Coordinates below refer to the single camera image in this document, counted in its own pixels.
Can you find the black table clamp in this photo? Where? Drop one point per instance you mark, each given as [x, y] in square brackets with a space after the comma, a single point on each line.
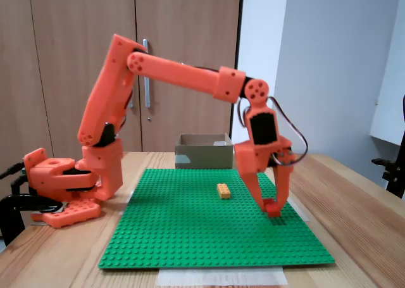
[9, 212]

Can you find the cardboard box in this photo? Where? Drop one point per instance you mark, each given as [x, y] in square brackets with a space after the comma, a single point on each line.
[205, 156]

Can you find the brown wooden cabinet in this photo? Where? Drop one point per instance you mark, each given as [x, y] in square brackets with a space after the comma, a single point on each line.
[63, 16]

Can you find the yellow lego block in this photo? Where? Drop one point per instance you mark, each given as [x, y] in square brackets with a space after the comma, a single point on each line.
[224, 191]

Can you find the black stand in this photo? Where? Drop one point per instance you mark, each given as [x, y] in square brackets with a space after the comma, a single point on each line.
[395, 174]

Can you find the red lego block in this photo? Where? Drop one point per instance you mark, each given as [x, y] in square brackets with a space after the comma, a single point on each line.
[272, 209]

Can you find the white masking tape strip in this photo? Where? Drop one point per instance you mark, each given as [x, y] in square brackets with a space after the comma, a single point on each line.
[123, 211]
[221, 277]
[300, 210]

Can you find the green lego baseplate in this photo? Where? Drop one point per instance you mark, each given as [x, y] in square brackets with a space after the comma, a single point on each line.
[190, 231]

